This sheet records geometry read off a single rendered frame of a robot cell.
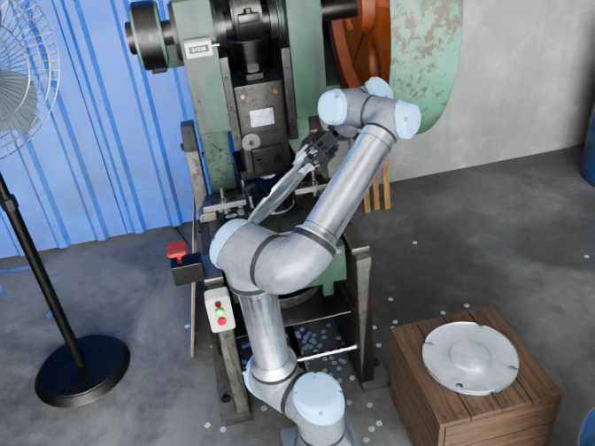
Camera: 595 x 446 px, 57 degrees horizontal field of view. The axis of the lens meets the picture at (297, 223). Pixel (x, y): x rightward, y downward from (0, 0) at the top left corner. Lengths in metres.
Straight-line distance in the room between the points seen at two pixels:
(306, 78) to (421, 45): 0.38
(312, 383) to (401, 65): 0.79
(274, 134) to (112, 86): 1.36
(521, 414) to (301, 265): 0.98
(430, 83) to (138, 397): 1.62
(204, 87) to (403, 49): 0.56
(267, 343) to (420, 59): 0.77
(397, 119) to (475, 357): 0.93
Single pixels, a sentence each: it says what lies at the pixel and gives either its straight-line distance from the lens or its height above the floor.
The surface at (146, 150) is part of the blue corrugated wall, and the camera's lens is 3.03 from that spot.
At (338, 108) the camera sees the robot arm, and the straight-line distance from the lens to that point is 1.20.
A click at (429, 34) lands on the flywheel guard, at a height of 1.33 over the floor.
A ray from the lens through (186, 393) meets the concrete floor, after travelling 2.30.
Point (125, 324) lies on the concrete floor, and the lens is 2.69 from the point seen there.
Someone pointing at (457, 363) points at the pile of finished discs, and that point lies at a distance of 1.82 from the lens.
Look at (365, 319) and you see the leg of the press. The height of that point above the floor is 0.35.
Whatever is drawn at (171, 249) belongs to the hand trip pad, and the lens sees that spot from 1.70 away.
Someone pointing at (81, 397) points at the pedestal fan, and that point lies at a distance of 2.42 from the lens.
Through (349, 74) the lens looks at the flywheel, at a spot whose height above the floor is 1.07.
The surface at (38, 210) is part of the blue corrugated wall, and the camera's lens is 3.26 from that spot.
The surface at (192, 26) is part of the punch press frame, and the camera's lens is 1.55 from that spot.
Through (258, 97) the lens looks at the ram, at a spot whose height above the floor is 1.13.
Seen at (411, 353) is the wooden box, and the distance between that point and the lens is 1.85.
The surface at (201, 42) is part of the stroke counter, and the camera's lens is 1.52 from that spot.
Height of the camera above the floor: 1.70
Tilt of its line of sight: 33 degrees down
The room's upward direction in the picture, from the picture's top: 6 degrees counter-clockwise
